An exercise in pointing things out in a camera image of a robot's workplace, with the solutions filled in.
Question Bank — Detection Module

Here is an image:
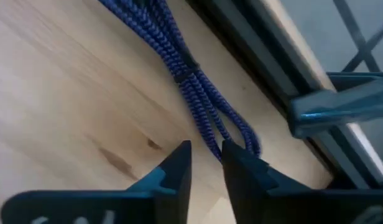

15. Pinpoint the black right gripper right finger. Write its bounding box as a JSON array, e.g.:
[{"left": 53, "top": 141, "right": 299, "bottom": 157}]
[{"left": 221, "top": 139, "right": 383, "bottom": 224}]

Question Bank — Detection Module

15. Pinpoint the black metal bracket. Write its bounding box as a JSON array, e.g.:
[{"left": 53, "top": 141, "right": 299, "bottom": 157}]
[{"left": 287, "top": 72, "right": 383, "bottom": 139}]

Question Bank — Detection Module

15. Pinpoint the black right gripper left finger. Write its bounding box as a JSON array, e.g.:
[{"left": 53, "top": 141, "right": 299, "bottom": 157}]
[{"left": 0, "top": 139, "right": 193, "bottom": 224}]

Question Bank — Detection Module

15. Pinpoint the purple braided USB-C cable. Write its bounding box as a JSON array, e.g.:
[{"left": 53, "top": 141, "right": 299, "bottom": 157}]
[{"left": 98, "top": 0, "right": 262, "bottom": 164}]

